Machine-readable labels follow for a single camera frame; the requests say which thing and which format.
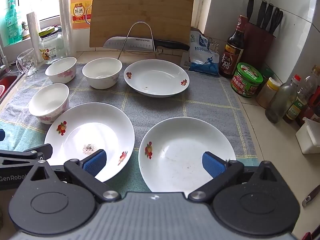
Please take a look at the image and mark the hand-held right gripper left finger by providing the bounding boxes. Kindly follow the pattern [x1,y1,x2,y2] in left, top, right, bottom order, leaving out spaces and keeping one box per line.
[25,149,122,204]

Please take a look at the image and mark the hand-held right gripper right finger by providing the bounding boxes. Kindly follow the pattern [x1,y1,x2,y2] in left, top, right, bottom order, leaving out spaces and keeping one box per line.
[188,151,288,202]

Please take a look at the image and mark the white floral plate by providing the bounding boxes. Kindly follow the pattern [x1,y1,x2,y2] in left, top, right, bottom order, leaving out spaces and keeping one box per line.
[138,117,237,197]
[124,59,190,98]
[44,102,135,183]

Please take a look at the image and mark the white floral bowl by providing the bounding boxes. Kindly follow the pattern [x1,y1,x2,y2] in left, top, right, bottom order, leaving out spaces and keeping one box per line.
[28,83,70,125]
[45,57,77,84]

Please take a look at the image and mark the white ceramic bowl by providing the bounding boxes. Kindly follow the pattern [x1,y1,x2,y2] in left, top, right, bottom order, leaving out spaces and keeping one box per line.
[82,58,123,89]

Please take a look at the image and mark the steel sink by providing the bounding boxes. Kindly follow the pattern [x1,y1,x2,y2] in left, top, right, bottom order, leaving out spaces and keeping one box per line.
[0,71,24,105]

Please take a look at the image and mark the metal faucet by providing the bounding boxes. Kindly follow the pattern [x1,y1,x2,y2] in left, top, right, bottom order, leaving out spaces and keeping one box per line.
[0,42,12,73]

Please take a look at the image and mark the clear glass mug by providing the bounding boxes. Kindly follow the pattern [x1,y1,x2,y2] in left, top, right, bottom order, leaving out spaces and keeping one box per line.
[16,48,38,78]

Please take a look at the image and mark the grey checked dish mat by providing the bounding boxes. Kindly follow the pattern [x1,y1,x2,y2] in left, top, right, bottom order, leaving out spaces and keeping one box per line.
[0,62,259,198]

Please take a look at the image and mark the yellow cap spice jar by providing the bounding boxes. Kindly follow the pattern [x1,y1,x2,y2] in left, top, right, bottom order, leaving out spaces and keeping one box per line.
[256,77,281,108]

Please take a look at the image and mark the green lid sauce jar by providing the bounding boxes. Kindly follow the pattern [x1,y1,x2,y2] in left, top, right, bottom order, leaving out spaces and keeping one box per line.
[230,62,264,98]

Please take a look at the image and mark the red cap glass bottle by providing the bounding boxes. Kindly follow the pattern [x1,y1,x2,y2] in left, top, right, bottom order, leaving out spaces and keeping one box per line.
[265,74,300,124]

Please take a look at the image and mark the glass jar green lid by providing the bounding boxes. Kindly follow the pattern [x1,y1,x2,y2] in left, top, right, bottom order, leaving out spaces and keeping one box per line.
[39,28,67,64]

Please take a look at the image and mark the white plastic box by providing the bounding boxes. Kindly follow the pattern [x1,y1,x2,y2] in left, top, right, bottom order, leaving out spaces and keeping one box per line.
[295,117,320,154]

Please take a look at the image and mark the green label oil bottle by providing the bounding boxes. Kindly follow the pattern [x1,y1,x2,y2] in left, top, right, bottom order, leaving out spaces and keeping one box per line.
[283,65,320,124]

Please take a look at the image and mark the white blue salt bag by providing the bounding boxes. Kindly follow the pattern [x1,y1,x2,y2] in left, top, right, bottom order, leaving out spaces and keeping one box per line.
[187,30,220,77]

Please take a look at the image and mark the dark green cap jar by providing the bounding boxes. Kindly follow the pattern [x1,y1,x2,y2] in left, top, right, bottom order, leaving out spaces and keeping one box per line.
[260,67,274,85]

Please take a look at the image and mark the short plastic wrap roll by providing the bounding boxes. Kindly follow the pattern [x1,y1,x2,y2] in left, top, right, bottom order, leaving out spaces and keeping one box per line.
[27,12,44,63]

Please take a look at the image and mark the green dish soap bottle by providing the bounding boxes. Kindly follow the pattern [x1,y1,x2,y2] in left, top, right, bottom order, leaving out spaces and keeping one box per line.
[5,0,23,46]

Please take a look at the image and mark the dark vinegar bottle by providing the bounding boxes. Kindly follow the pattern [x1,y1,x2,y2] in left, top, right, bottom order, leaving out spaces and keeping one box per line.
[219,15,248,78]

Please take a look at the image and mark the red sauce bottle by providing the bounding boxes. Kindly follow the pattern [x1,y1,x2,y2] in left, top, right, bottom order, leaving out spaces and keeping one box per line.
[296,86,320,128]

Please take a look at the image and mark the dark red knife block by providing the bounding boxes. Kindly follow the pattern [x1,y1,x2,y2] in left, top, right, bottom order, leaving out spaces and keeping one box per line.
[241,21,275,70]

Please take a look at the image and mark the tall plastic wrap roll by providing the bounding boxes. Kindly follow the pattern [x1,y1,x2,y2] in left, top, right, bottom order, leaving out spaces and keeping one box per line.
[59,0,74,58]

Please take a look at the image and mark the yellow cooking wine jug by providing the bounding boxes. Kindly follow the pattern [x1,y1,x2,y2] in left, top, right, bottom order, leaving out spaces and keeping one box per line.
[70,0,97,30]

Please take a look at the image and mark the bamboo cutting board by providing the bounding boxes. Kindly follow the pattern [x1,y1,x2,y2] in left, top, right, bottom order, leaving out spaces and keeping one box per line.
[89,0,195,52]

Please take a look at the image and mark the metal handled utensil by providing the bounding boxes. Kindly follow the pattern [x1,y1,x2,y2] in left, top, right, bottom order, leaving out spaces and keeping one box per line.
[302,185,320,207]

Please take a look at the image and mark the black handled kitchen knife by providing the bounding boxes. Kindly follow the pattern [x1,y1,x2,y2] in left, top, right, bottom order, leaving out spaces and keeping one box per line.
[103,36,190,52]

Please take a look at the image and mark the metal wire rack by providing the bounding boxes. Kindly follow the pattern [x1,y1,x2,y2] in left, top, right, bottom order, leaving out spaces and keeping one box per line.
[117,21,164,60]

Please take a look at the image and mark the black handled scissors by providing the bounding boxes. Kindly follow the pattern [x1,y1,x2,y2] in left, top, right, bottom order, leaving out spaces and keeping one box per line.
[269,7,284,34]

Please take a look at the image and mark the black handled block knife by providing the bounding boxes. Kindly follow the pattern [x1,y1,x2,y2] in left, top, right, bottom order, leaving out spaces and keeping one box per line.
[256,0,267,29]
[246,0,255,23]
[262,3,274,32]

